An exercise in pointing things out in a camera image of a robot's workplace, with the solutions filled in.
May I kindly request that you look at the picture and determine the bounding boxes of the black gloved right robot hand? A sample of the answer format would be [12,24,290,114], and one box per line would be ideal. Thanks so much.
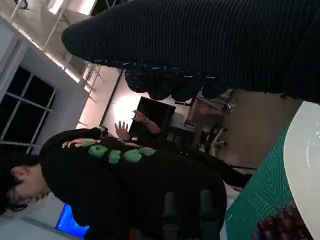
[61,0,320,104]

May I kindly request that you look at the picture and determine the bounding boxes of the purple toy grapes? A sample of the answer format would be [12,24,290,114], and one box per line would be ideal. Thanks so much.
[251,201,309,240]

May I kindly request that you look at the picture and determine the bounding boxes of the white plate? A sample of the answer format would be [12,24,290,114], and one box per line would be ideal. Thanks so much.
[283,101,320,240]

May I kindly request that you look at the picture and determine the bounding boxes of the person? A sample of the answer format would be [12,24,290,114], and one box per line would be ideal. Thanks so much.
[0,126,253,240]
[114,109,162,139]

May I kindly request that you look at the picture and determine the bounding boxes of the green cutting mat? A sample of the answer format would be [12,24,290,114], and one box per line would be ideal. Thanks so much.
[224,129,316,240]

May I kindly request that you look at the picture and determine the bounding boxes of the dark window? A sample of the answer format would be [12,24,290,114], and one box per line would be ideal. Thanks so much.
[0,65,56,155]

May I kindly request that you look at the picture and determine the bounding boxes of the blue lit screen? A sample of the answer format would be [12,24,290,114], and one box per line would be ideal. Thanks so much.
[55,203,90,232]

